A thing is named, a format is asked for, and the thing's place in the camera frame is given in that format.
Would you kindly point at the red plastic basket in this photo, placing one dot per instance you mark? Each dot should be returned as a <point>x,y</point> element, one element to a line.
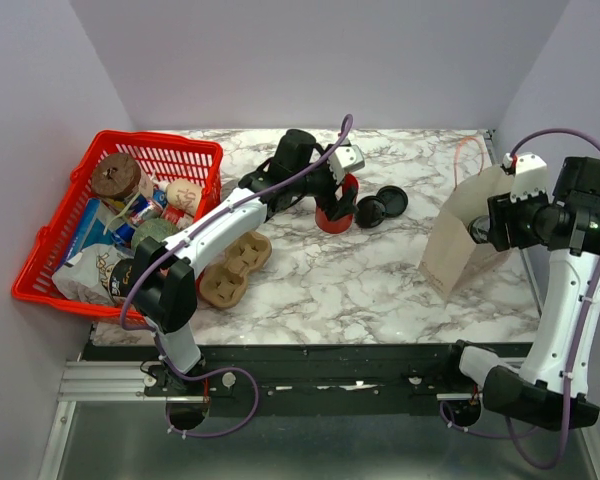
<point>168,156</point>

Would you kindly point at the green round melon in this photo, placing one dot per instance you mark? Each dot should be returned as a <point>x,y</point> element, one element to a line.
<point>157,228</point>

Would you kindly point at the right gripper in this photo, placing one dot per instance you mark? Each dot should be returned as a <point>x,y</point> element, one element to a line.
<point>501,210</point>

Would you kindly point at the black cup lid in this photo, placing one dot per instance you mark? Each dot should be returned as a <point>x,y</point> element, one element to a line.
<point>479,229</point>

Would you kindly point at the red straw holder cup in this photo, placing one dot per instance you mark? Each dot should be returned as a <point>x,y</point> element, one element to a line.
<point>340,226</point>

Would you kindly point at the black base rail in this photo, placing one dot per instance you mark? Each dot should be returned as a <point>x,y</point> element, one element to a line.
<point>295,380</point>

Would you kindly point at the beige paper bag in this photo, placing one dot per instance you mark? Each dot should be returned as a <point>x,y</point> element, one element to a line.
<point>453,259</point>

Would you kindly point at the stack of black lids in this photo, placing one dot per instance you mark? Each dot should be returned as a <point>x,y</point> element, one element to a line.
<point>389,202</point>

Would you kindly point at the blue red can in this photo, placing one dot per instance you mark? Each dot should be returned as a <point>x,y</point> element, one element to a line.
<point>142,210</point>

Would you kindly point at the blue white package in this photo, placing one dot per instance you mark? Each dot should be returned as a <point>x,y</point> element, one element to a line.
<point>96,226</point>

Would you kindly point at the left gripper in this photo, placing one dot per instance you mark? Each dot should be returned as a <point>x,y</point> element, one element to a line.
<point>329,203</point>

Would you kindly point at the black pink can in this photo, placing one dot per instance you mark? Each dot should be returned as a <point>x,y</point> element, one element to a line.
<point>118,282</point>

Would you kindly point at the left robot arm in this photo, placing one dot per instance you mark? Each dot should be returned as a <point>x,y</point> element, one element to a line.
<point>164,274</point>

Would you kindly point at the beige bottle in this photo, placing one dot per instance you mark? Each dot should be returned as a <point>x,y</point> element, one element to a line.
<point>184,195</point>

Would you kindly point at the brown cork roll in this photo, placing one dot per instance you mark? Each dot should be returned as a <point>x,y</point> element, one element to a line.
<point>116,177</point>

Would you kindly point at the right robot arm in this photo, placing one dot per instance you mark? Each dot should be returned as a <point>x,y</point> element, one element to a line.
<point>549,389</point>

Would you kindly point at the brown cardboard cup carrier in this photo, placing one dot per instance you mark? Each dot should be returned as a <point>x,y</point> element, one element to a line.
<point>224,284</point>

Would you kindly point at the white snack bag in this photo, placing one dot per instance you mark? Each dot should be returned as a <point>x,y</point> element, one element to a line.
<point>85,276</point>

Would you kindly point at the aluminium frame rail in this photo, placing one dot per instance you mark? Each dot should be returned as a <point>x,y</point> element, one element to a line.
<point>89,382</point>

